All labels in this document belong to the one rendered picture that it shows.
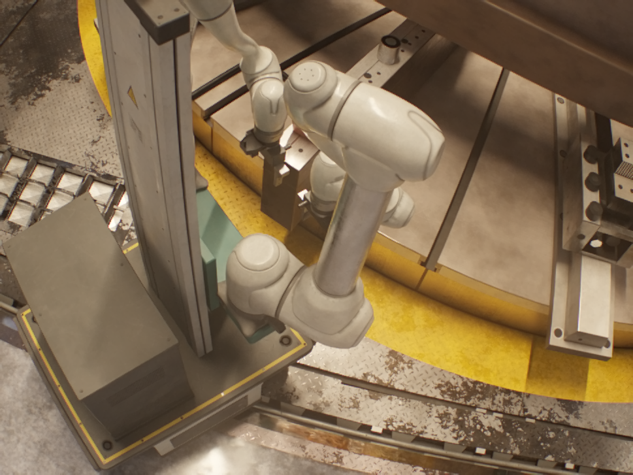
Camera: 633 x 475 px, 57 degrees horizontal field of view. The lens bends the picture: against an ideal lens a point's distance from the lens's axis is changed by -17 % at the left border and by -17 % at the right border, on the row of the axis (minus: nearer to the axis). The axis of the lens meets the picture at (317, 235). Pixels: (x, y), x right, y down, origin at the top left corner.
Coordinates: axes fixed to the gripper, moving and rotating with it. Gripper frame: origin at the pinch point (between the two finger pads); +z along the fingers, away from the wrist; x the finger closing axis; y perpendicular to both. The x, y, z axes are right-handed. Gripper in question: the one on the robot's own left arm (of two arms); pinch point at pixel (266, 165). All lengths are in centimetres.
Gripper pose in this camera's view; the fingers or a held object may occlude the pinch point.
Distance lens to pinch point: 219.5
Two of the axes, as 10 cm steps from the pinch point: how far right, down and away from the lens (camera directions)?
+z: -1.0, 5.0, 8.6
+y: 8.0, -4.8, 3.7
